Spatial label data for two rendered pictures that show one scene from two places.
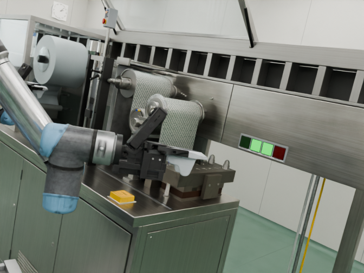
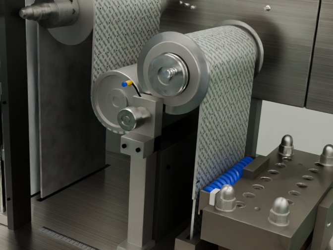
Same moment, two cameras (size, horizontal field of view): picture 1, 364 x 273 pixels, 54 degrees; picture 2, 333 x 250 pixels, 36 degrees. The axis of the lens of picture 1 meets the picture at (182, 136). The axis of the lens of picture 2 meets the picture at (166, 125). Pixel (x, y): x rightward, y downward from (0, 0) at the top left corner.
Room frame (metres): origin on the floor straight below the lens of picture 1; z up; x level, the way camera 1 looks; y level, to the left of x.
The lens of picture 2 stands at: (0.75, 0.35, 1.46)
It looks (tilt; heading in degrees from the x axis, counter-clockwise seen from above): 19 degrees down; 347
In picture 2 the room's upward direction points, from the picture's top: 4 degrees clockwise
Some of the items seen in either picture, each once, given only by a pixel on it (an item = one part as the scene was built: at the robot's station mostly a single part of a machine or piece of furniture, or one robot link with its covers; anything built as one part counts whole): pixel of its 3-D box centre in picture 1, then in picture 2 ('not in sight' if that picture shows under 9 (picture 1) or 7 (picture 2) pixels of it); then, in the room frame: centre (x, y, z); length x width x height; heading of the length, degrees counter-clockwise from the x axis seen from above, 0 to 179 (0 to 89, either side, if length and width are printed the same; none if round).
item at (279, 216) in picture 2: not in sight; (280, 209); (1.47, -0.02, 1.05); 0.04 x 0.04 x 0.04
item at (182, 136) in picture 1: (176, 142); (224, 136); (1.67, 0.02, 1.11); 0.23 x 0.01 x 0.18; 137
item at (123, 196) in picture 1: (122, 196); not in sight; (1.34, 0.18, 0.91); 0.07 x 0.07 x 0.02; 47
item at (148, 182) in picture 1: (169, 181); (216, 220); (1.67, 0.01, 0.92); 0.28 x 0.04 x 0.04; 137
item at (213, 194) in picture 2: not in sight; (215, 197); (1.55, 0.07, 1.04); 0.02 x 0.01 x 0.02; 137
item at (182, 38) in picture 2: (155, 109); (172, 73); (1.62, 0.14, 1.25); 0.15 x 0.01 x 0.15; 47
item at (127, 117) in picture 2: (135, 122); (129, 118); (1.59, 0.22, 1.18); 0.04 x 0.02 x 0.04; 47
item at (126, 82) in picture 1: (123, 83); (56, 10); (1.78, 0.34, 1.34); 0.06 x 0.06 x 0.06; 47
